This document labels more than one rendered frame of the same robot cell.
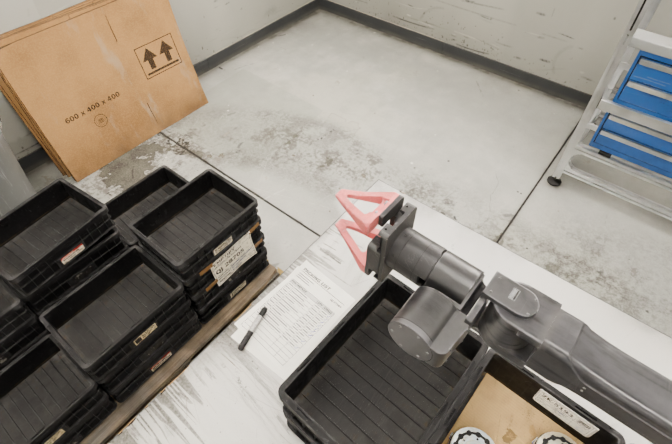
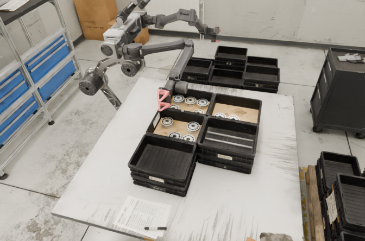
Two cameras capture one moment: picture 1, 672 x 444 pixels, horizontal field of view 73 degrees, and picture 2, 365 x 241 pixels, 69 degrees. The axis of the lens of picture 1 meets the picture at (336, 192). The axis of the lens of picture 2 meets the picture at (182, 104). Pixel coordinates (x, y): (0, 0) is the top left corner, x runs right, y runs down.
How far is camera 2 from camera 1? 1.28 m
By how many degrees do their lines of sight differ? 73
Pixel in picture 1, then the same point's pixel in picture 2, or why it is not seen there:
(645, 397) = (181, 63)
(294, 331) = (150, 211)
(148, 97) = not seen: outside the picture
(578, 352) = (178, 68)
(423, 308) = (181, 84)
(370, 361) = (158, 169)
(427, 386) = (159, 152)
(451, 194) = (11, 226)
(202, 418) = (196, 227)
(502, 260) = (96, 152)
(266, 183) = not seen: outside the picture
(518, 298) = (173, 74)
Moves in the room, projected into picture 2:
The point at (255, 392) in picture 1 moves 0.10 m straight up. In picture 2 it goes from (179, 214) to (178, 206)
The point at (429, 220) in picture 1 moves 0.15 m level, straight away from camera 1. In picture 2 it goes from (77, 181) to (57, 183)
